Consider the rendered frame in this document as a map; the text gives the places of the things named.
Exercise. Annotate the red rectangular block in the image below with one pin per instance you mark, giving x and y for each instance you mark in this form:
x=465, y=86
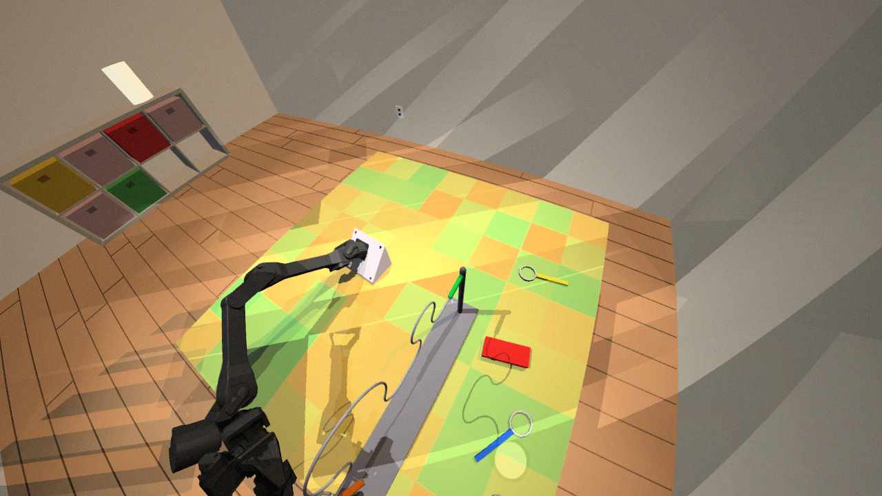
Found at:
x=507, y=352

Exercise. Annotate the white ring with blue handle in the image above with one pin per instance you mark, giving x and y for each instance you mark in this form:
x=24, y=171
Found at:
x=504, y=437

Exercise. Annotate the yellow handle with white loop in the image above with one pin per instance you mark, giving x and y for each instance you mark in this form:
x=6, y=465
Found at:
x=562, y=282

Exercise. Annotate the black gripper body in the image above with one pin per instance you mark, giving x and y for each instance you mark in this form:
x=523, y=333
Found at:
x=245, y=432

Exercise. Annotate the orange bar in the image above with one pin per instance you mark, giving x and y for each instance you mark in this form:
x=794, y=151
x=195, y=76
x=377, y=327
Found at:
x=349, y=492

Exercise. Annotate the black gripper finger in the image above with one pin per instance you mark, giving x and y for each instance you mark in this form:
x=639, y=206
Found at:
x=264, y=487
x=265, y=458

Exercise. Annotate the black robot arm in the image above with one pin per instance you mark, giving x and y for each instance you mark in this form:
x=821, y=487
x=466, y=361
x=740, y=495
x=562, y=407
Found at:
x=198, y=442

